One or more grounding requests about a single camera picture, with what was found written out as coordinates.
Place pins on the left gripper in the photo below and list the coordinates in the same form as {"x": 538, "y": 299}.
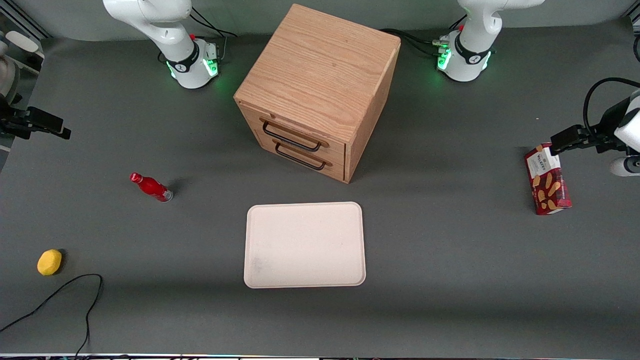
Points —
{"x": 606, "y": 121}

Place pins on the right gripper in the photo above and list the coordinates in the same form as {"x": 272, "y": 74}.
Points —
{"x": 11, "y": 123}

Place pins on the wooden drawer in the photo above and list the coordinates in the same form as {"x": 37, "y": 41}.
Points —
{"x": 251, "y": 119}

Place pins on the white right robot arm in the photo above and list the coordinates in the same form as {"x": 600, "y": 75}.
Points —
{"x": 185, "y": 55}

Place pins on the wooden drawer front panel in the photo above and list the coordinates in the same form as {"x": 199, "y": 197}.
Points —
{"x": 337, "y": 170}

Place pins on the oak wooden drawer cabinet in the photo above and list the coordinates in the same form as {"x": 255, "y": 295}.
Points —
{"x": 320, "y": 65}

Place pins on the grey background object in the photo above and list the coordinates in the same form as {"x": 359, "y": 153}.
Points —
{"x": 7, "y": 80}

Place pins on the red tartan biscuit box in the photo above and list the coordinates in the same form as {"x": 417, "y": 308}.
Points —
{"x": 550, "y": 190}

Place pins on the white rounded background object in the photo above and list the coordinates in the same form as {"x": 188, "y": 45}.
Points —
{"x": 22, "y": 41}

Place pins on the red plastic bottle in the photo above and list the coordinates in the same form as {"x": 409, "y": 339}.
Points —
{"x": 152, "y": 188}

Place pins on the yellow lemon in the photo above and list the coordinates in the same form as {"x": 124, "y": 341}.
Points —
{"x": 49, "y": 262}

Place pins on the cream plastic tray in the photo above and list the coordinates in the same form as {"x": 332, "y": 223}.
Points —
{"x": 305, "y": 245}

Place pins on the aluminium frame rail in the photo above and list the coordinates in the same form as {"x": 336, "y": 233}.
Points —
{"x": 20, "y": 17}

